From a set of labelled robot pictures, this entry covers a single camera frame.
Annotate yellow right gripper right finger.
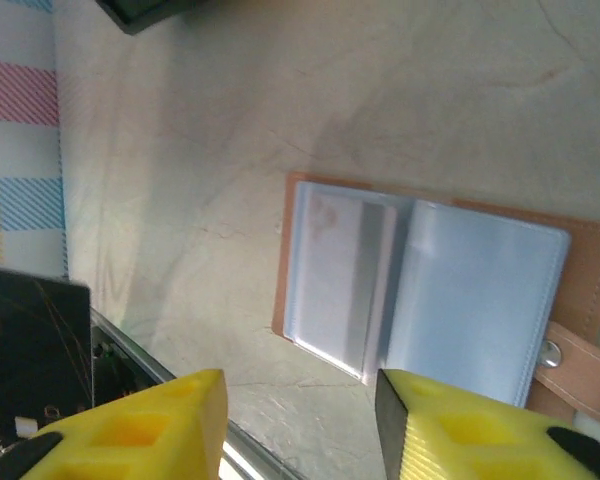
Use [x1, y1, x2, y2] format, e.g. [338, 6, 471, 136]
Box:
[374, 368, 600, 480]

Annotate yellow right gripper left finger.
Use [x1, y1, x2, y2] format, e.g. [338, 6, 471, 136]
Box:
[0, 368, 230, 480]

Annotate black plastic card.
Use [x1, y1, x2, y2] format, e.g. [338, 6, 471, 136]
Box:
[0, 264, 92, 436]

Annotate white plastic card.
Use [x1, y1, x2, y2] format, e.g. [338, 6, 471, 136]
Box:
[294, 191, 400, 377]

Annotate tan leather card holder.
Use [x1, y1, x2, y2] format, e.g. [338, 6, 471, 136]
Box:
[271, 171, 600, 427]

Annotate black plastic bin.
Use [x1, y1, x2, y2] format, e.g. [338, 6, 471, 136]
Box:
[93, 0, 209, 37]

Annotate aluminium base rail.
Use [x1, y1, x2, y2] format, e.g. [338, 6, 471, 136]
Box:
[89, 307, 306, 480]

